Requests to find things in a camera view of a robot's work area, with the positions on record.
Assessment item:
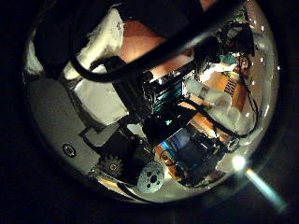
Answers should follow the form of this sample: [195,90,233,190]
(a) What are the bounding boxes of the black control box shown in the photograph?
[155,124,241,188]

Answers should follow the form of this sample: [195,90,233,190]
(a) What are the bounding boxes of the black piece of clothing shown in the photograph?
[120,0,206,38]

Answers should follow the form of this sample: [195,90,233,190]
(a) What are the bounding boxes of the thick black cable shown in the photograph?
[69,0,247,83]

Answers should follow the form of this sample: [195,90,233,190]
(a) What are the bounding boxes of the bright ceiling lamp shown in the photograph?
[232,154,248,172]

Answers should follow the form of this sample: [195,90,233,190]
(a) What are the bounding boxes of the green leafy plants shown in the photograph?
[232,8,250,24]

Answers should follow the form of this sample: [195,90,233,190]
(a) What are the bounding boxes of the white table sheet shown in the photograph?
[64,8,125,80]

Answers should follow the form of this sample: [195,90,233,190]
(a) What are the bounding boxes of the wooden cabinet with slatted grille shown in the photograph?
[202,71,250,110]

